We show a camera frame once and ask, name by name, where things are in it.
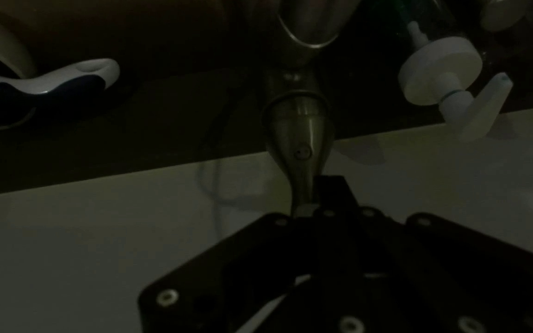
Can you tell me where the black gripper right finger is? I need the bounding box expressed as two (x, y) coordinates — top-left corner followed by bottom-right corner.
(329, 174), (533, 333)

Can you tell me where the white and blue dish brush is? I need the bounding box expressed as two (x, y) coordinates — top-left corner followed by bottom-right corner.
(0, 7), (121, 133)

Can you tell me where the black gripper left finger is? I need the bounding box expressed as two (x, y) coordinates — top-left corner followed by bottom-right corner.
(136, 175), (336, 333)

